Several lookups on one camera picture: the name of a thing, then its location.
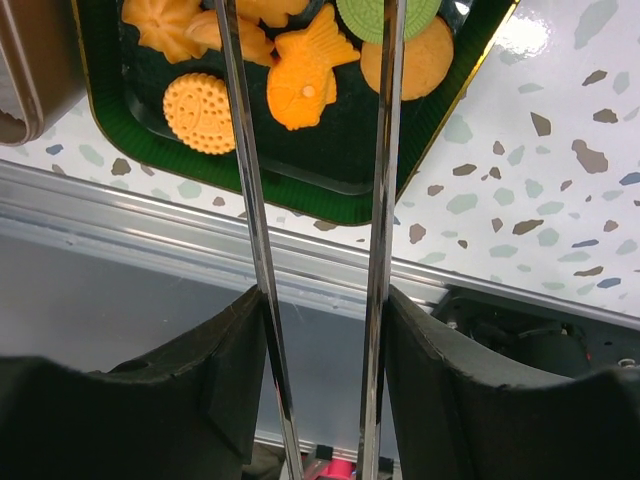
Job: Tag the orange plain round cookie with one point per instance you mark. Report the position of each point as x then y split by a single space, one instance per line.
427 59

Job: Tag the green round cookie lower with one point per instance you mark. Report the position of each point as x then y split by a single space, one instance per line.
365 18

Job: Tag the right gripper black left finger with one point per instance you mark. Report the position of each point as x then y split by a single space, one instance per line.
185 410

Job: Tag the orange fish cookie lower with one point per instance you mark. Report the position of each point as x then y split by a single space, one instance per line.
302 83

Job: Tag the orange round dotted cookie lower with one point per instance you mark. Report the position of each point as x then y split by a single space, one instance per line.
197 109

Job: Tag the brown cookie tin with liners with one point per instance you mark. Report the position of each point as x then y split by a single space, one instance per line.
41 71

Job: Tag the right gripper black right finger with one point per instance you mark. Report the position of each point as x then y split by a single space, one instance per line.
463 411

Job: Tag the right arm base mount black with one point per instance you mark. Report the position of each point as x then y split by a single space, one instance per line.
566 344

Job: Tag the black green tray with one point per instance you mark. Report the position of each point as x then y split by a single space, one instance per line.
326 171

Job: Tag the orange flower swirl cookie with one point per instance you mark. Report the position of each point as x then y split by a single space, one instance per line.
162 25

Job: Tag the brown shell cookie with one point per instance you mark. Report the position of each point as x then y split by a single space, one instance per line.
256 47

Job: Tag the orange maple leaf cookie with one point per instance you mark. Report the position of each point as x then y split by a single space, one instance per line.
274 13

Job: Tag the aluminium front rail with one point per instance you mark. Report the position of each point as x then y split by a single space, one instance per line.
180 241

